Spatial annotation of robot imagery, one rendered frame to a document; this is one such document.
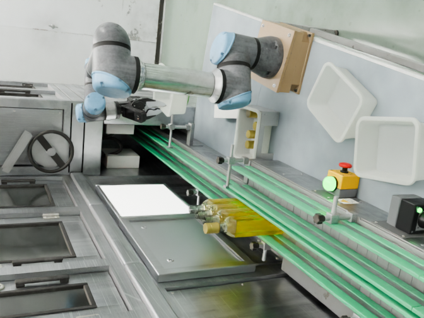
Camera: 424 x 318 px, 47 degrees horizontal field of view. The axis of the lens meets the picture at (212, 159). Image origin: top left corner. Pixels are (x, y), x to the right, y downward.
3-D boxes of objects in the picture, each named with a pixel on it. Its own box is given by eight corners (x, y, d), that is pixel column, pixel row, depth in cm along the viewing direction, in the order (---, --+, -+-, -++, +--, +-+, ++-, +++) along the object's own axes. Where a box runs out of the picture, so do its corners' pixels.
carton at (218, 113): (226, 105, 231) (214, 104, 228) (251, 104, 209) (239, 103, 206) (225, 118, 231) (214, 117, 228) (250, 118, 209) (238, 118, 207)
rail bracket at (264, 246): (280, 255, 166) (246, 259, 160) (283, 236, 165) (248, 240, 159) (286, 260, 163) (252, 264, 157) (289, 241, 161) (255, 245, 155)
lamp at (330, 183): (327, 188, 152) (319, 188, 151) (329, 174, 151) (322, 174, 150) (336, 192, 148) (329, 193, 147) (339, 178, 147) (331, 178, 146)
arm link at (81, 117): (79, 120, 188) (77, 125, 195) (107, 117, 192) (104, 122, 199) (76, 100, 188) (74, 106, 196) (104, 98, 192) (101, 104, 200)
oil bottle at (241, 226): (274, 228, 169) (219, 231, 159) (277, 212, 167) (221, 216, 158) (283, 234, 164) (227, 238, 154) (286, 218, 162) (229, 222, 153)
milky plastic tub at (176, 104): (177, 63, 210) (158, 60, 206) (196, 78, 191) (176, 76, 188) (170, 101, 216) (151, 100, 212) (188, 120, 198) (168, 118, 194)
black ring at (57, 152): (71, 170, 243) (26, 171, 234) (74, 129, 238) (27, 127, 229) (73, 173, 239) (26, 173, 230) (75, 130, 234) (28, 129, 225)
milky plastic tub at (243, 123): (249, 156, 209) (231, 156, 206) (256, 105, 204) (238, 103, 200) (270, 167, 194) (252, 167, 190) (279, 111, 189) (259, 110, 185)
